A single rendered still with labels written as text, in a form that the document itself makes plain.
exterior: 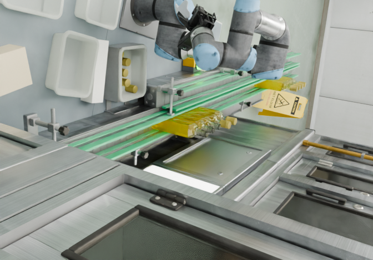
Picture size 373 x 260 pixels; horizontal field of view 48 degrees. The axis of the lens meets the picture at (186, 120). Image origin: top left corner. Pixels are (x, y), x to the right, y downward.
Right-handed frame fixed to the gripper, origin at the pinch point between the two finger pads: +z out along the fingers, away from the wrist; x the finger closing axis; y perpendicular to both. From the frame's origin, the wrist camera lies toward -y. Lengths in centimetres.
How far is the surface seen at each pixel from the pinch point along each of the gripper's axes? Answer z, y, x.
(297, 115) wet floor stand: 240, -145, -251
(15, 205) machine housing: -95, -7, 39
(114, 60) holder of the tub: 3.8, -32.6, 17.0
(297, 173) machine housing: -19, -37, -71
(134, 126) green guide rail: -13.4, -47.1, 1.6
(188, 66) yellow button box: 45, -43, -26
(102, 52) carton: 0.1, -29.1, 23.2
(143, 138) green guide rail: -10, -54, -6
